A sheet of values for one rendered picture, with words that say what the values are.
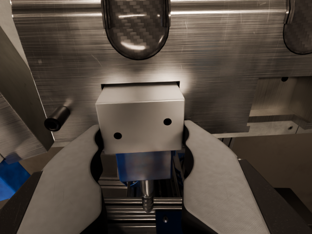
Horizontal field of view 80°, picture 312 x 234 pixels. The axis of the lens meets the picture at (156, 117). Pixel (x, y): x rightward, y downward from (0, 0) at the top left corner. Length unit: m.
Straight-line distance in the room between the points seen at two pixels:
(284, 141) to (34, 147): 1.53
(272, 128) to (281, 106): 0.10
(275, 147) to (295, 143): 0.14
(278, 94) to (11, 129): 0.25
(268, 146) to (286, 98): 1.37
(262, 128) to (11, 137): 0.30
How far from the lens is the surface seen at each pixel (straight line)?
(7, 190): 0.26
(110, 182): 1.17
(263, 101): 0.20
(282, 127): 0.32
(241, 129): 0.17
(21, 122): 0.21
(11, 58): 0.24
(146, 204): 0.20
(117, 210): 0.51
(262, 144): 1.52
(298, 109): 0.20
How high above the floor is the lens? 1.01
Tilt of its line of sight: 61 degrees down
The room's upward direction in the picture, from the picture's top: 172 degrees clockwise
